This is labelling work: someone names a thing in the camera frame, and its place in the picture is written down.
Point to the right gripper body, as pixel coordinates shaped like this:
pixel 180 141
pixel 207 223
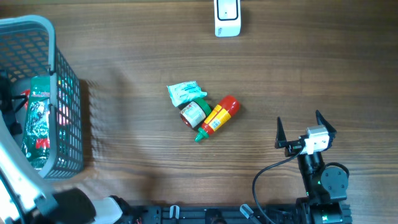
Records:
pixel 293 147

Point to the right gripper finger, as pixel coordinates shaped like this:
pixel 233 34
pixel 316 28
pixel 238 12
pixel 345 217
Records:
pixel 331 130
pixel 280 139

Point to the red sauce bottle yellow label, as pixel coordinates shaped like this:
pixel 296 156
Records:
pixel 221 113

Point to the small jar green lid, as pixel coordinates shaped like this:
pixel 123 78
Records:
pixel 195 112

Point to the light blue tissue pack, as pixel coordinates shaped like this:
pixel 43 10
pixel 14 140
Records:
pixel 185 92

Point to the green snack bag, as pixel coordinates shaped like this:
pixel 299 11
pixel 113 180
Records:
pixel 35 141

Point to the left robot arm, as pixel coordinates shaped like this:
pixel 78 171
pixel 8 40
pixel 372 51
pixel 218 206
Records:
pixel 27 198

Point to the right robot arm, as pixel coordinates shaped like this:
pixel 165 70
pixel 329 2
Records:
pixel 325 184

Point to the white barcode scanner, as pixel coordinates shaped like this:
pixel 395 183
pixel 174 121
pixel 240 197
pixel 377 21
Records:
pixel 227 18

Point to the red snack sachet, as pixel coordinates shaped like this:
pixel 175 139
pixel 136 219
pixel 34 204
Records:
pixel 26 93

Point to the grey plastic shopping basket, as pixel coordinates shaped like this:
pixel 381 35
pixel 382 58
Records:
pixel 28 50

